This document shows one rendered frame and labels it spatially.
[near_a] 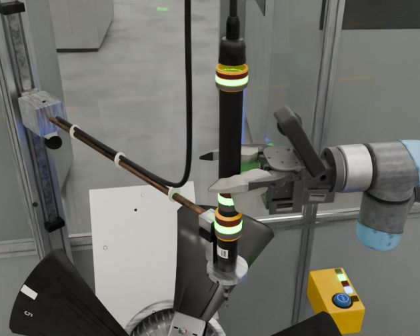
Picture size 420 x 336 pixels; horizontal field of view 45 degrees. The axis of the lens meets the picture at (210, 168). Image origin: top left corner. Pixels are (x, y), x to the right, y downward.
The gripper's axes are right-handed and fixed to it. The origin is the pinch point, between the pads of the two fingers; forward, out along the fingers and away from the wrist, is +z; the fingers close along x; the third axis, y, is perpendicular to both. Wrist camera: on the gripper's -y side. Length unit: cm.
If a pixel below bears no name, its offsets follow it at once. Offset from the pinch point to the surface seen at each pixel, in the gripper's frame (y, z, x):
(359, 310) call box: 59, -42, 21
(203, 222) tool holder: 11.9, 0.7, 2.4
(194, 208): 11.3, 1.8, 5.8
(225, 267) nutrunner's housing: 18.7, -2.4, -1.7
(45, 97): 8, 31, 52
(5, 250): 67, 56, 70
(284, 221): 66, -37, 70
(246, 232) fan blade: 25.1, -9.9, 15.0
